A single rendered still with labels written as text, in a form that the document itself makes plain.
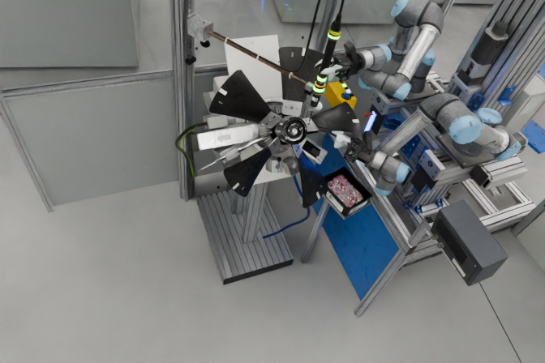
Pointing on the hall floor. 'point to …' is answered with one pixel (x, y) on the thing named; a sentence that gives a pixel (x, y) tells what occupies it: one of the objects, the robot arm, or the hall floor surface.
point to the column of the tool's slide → (186, 96)
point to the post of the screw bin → (315, 231)
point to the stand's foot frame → (242, 271)
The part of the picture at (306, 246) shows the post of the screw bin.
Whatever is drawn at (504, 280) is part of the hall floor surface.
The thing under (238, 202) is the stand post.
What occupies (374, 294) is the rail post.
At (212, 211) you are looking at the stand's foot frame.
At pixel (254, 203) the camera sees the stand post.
